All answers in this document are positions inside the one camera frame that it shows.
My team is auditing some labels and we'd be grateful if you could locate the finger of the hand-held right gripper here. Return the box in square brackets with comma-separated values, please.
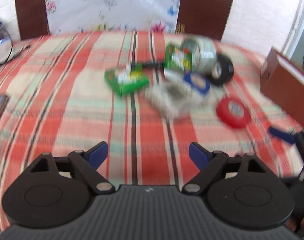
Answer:
[268, 126, 297, 145]

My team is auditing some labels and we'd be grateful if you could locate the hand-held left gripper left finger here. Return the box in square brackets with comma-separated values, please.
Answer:
[29, 141, 115, 196]

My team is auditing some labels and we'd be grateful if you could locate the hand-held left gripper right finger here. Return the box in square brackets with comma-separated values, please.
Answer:
[183, 142, 275, 195]

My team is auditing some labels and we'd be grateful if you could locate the green printed carton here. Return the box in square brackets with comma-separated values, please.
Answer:
[104, 65, 150, 97]
[164, 43, 194, 71]

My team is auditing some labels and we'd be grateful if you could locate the brown cardboard box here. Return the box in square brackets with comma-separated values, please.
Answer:
[260, 46, 304, 130]

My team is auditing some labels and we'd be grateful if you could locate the red tape roll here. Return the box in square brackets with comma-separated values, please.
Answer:
[216, 98, 250, 128]

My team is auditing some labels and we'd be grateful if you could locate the plaid red blanket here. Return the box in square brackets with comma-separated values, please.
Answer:
[0, 30, 304, 233]

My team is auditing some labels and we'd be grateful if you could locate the blue and white box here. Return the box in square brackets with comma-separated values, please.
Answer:
[182, 71, 210, 96]

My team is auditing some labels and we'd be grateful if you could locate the black tape roll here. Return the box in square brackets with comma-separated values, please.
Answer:
[207, 54, 234, 86]

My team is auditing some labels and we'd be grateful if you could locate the clear packing tape roll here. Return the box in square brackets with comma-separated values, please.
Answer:
[180, 37, 218, 75]

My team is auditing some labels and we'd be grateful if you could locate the brown chair backrest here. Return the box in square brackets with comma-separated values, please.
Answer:
[176, 0, 234, 41]

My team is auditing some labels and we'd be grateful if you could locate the floral white plastic bag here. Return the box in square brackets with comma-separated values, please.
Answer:
[43, 0, 184, 34]

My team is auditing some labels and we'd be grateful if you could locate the brown wooden chair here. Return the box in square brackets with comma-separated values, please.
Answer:
[14, 0, 51, 41]

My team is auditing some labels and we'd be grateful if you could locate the white window frame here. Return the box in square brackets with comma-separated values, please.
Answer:
[282, 0, 304, 77]

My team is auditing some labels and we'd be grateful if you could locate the black cable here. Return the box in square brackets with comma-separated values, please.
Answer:
[0, 27, 15, 63]

